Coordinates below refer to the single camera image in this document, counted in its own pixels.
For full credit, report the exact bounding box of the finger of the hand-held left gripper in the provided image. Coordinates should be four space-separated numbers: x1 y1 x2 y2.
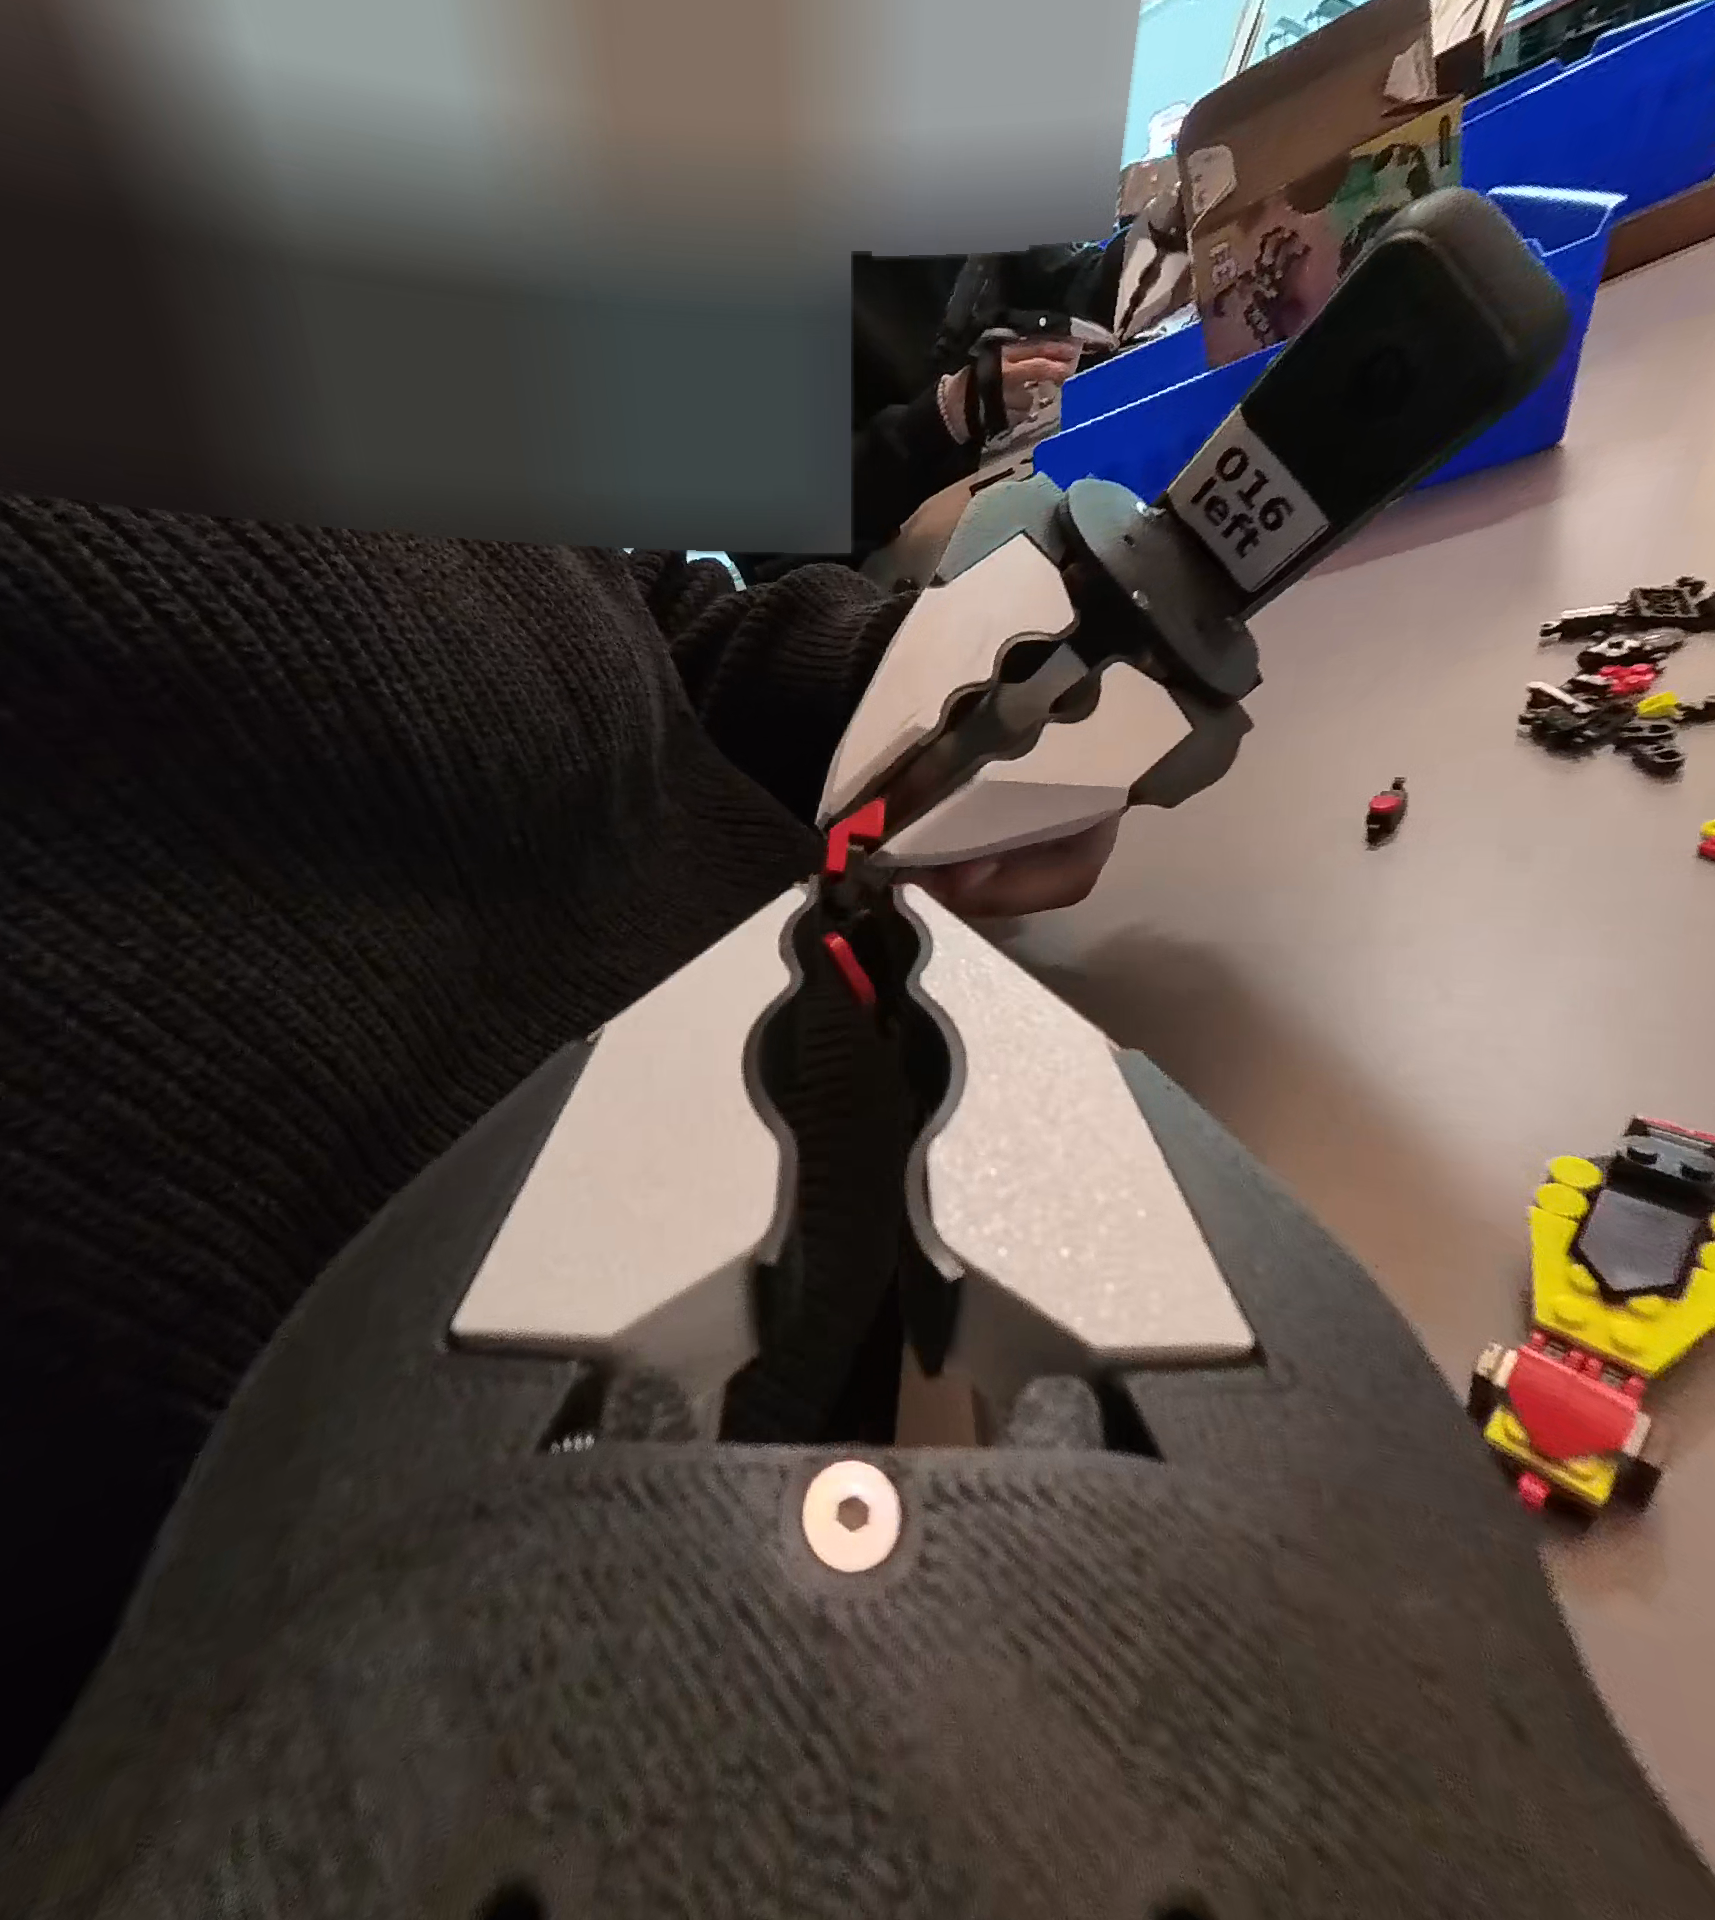
876 665 1202 873
816 544 1088 847

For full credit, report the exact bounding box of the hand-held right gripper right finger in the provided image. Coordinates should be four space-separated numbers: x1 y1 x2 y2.
894 883 1262 1442

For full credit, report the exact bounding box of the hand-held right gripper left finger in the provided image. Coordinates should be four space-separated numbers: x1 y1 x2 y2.
450 883 818 1440

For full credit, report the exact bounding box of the red and black lego assembly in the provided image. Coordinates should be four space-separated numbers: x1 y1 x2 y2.
820 798 892 902

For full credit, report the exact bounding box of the pile of lego pieces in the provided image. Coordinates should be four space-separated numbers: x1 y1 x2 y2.
1514 564 1715 919

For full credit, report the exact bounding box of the person's left forearm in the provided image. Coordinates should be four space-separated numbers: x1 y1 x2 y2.
618 546 934 842

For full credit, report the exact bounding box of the cardboard lego box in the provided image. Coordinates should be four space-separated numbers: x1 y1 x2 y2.
1172 0 1466 370

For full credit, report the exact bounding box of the yellow red lego car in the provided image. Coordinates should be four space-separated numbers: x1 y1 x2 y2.
1468 1116 1715 1522

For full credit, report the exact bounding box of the person's left hand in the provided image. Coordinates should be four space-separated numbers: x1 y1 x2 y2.
930 822 1118 920

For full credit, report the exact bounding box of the blue bin with white tag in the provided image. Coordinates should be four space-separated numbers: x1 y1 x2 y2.
1032 186 1615 498

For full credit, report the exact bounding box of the blue plastic bin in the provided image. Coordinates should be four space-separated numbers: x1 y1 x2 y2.
1458 0 1715 204

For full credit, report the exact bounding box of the person's black sweater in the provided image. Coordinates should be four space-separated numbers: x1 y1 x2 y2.
0 481 860 1920

